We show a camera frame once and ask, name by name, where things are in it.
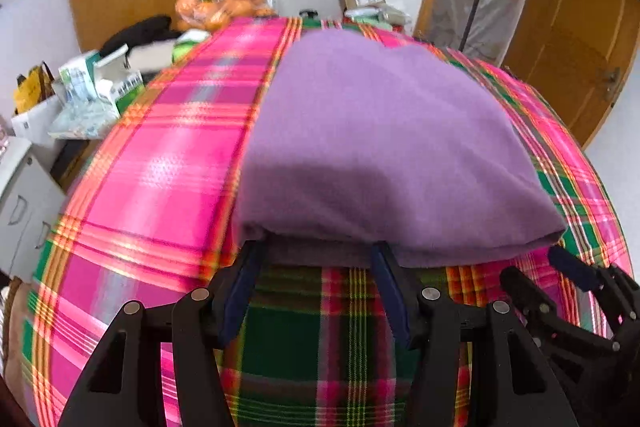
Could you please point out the folding table with printed top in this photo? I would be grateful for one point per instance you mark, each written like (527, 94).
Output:
(82, 122)

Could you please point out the black binder clip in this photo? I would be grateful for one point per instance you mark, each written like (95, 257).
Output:
(309, 14)

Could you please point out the pink plaid bed sheet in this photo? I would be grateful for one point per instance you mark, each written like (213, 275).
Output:
(150, 182)

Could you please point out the purple sweater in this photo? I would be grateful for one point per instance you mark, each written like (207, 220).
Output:
(375, 132)

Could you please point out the green white medicine box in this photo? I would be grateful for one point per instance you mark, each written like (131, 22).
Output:
(120, 87)

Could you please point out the black garment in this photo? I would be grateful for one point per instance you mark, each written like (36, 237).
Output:
(135, 34)

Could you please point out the bag of oranges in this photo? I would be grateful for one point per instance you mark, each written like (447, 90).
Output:
(220, 4)

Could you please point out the grey packet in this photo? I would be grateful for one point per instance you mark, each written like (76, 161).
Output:
(395, 16)

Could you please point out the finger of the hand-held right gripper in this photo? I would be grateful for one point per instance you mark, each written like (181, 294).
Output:
(575, 269)
(525, 292)

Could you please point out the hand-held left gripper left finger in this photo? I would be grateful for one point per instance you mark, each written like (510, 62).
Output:
(240, 302)

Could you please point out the grey drawer cabinet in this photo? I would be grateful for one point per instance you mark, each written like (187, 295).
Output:
(25, 207)

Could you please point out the teal white box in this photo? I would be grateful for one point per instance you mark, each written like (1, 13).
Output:
(77, 79)

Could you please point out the white carton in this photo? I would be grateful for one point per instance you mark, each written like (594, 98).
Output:
(35, 122)

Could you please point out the wooden door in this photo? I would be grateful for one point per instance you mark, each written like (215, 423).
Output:
(570, 17)

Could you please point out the yellow bag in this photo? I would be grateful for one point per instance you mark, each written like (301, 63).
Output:
(32, 89)

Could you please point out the green tissue packet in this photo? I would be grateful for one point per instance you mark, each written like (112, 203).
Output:
(190, 47)

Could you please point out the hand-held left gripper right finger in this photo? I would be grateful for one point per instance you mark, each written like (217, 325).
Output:
(395, 302)

